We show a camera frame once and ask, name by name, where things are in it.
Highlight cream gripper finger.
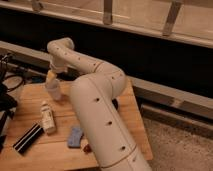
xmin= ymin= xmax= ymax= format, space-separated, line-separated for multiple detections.
xmin=46 ymin=70 xmax=57 ymax=83

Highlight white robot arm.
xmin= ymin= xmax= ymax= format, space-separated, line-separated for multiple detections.
xmin=47 ymin=38 xmax=152 ymax=171

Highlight white squeeze bottle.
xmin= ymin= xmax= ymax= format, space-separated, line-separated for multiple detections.
xmin=40 ymin=101 xmax=56 ymax=134

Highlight black equipment at left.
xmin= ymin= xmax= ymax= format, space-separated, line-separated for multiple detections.
xmin=0 ymin=83 xmax=18 ymax=153

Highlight dark blue bowl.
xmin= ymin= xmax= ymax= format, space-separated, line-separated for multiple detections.
xmin=112 ymin=99 xmax=119 ymax=110

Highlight blue sponge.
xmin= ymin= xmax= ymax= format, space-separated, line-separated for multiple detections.
xmin=67 ymin=126 xmax=83 ymax=148

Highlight brown snack bar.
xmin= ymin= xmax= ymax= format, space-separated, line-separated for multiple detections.
xmin=83 ymin=144 xmax=92 ymax=154

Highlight black cables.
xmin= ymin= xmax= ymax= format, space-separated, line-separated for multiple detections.
xmin=0 ymin=53 xmax=26 ymax=94

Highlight grey metal rail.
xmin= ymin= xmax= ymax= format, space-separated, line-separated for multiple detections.
xmin=0 ymin=41 xmax=51 ymax=68

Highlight metal bracket left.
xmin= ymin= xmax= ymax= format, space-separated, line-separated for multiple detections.
xmin=31 ymin=0 xmax=43 ymax=12

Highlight metal bracket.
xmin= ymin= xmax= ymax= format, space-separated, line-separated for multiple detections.
xmin=162 ymin=0 xmax=182 ymax=36
xmin=31 ymin=0 xmax=43 ymax=12
xmin=103 ymin=0 xmax=113 ymax=25

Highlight metal bracket middle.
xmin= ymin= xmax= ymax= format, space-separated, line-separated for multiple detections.
xmin=103 ymin=0 xmax=113 ymax=25

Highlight metal bracket right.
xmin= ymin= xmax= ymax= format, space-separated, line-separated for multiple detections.
xmin=162 ymin=0 xmax=182 ymax=36

